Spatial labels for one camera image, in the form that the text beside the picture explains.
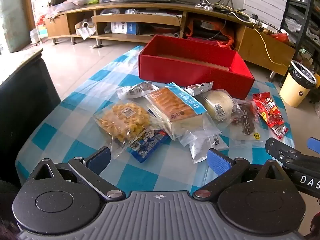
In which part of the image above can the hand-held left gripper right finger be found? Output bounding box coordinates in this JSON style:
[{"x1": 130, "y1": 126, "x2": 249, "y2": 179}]
[{"x1": 192, "y1": 148, "x2": 287, "y2": 201}]

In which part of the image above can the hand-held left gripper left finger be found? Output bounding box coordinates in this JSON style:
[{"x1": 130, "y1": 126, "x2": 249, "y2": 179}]
[{"x1": 31, "y1": 146, "x2": 126, "y2": 201}]

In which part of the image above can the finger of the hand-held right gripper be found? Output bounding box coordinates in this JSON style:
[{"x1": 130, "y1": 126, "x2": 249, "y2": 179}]
[
  {"x1": 264, "y1": 137, "x2": 310, "y2": 168},
  {"x1": 307, "y1": 137, "x2": 320, "y2": 155}
]

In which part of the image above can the silver packet green label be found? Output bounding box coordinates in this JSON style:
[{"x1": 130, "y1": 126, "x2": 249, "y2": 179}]
[{"x1": 179, "y1": 130, "x2": 232, "y2": 164}]

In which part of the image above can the yellow fried twists packet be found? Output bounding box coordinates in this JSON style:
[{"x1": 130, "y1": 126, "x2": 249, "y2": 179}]
[{"x1": 93, "y1": 99, "x2": 156, "y2": 160}]

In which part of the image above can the blue and white snack packet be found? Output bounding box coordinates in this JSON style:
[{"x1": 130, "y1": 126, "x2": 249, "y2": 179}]
[{"x1": 127, "y1": 129, "x2": 170, "y2": 164}]

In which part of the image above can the sliced bread packet blue label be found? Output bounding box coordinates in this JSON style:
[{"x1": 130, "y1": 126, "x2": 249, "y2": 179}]
[{"x1": 144, "y1": 82, "x2": 223, "y2": 140}]

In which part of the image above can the red cardboard box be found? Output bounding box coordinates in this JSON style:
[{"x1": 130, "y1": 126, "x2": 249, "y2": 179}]
[{"x1": 138, "y1": 34, "x2": 255, "y2": 100}]

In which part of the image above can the blue checkered tablecloth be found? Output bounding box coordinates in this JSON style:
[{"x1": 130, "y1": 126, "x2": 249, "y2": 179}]
[{"x1": 14, "y1": 45, "x2": 296, "y2": 200}]

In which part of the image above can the red snack packet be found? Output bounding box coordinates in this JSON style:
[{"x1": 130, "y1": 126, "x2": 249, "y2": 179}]
[{"x1": 252, "y1": 92, "x2": 288, "y2": 139}]

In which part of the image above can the brown dried meat packet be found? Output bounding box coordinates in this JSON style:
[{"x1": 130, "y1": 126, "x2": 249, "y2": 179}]
[{"x1": 230, "y1": 99, "x2": 265, "y2": 143}]

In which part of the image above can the white round cake packet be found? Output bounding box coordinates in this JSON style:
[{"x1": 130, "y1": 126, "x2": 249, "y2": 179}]
[{"x1": 201, "y1": 89, "x2": 242, "y2": 122}]

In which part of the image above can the cream trash bin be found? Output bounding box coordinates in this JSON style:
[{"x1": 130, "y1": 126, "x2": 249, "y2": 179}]
[{"x1": 279, "y1": 60, "x2": 318, "y2": 108}]

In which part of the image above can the silver foil snack packet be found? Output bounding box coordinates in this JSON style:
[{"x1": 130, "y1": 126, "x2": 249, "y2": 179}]
[{"x1": 182, "y1": 81, "x2": 214, "y2": 97}]

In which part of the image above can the small silver snack packet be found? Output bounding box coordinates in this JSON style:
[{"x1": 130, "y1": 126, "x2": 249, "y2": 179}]
[{"x1": 117, "y1": 81, "x2": 160, "y2": 100}]

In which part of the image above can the black chair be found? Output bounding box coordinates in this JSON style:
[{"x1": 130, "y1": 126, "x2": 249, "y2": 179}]
[{"x1": 0, "y1": 49, "x2": 62, "y2": 188}]

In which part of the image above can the red plastic bag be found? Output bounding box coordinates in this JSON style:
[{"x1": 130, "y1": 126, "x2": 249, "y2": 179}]
[{"x1": 271, "y1": 32, "x2": 289, "y2": 43}]

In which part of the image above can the orange plastic bag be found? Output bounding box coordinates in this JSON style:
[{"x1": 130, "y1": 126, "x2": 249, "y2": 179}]
[{"x1": 186, "y1": 19, "x2": 235, "y2": 48}]

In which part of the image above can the white and blue carton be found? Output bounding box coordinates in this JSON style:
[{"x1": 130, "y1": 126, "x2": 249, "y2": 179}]
[{"x1": 111, "y1": 21, "x2": 139, "y2": 35}]

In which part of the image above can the black metal shelf rack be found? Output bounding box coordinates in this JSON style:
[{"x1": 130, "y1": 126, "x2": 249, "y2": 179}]
[{"x1": 280, "y1": 0, "x2": 320, "y2": 63}]

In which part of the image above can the white storage rack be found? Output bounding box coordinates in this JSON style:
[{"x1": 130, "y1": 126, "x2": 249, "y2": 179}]
[{"x1": 30, "y1": 17, "x2": 48, "y2": 43}]

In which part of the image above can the wooden television stand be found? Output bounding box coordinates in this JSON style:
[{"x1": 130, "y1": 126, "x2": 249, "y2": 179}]
[{"x1": 44, "y1": 2, "x2": 297, "y2": 77}]

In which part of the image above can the grey set-top box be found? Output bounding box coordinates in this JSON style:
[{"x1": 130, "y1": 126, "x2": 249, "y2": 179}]
[{"x1": 137, "y1": 11, "x2": 183, "y2": 16}]

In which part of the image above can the yellow cable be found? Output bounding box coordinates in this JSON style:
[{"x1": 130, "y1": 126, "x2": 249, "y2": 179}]
[{"x1": 215, "y1": 0, "x2": 292, "y2": 67}]

